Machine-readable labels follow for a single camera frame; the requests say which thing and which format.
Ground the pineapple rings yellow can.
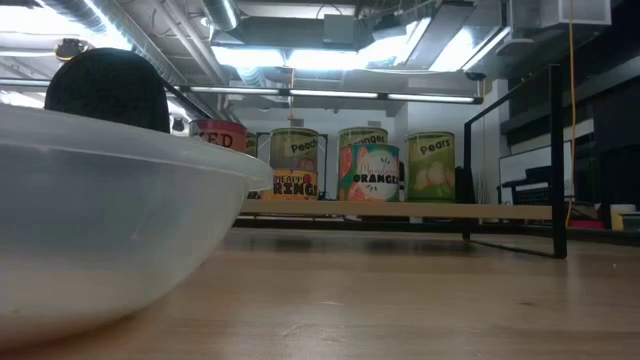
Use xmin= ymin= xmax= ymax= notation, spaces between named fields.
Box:
xmin=259 ymin=168 xmax=320 ymax=202

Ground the peaches olive green can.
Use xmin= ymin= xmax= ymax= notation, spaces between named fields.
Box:
xmin=268 ymin=127 xmax=321 ymax=174

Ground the oranges tall green can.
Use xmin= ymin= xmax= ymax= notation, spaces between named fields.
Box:
xmin=336 ymin=126 xmax=390 ymax=149

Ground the mixed fruit red can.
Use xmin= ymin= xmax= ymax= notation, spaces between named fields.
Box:
xmin=188 ymin=118 xmax=249 ymax=154

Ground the pears green can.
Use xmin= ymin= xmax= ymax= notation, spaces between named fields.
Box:
xmin=403 ymin=130 xmax=457 ymax=204

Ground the long white light bar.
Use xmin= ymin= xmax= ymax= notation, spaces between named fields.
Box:
xmin=168 ymin=83 xmax=485 ymax=106

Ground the grey ceiling unit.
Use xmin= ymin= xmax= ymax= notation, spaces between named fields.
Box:
xmin=322 ymin=13 xmax=361 ymax=45

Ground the clear plastic bowl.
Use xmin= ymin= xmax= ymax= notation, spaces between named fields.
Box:
xmin=0 ymin=103 xmax=275 ymax=351

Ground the black oven mitt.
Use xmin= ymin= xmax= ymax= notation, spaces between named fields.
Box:
xmin=43 ymin=47 xmax=172 ymax=135

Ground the flat red item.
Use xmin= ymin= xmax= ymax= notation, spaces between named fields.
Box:
xmin=567 ymin=218 xmax=606 ymax=231

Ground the round black yellow fixture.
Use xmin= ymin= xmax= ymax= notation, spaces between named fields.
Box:
xmin=53 ymin=37 xmax=90 ymax=62

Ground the black cabinet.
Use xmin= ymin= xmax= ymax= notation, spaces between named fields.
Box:
xmin=572 ymin=74 xmax=640 ymax=211

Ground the wooden shelf black metal frame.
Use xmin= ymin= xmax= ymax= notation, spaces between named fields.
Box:
xmin=237 ymin=63 xmax=570 ymax=260

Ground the black aluminium table frame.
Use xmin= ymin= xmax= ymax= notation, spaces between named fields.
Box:
xmin=227 ymin=217 xmax=640 ymax=247

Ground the silver ventilation duct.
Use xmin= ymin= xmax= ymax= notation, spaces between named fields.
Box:
xmin=199 ymin=0 xmax=242 ymax=32

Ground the hanging yellow cable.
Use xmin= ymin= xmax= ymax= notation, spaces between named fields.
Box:
xmin=564 ymin=0 xmax=577 ymax=229

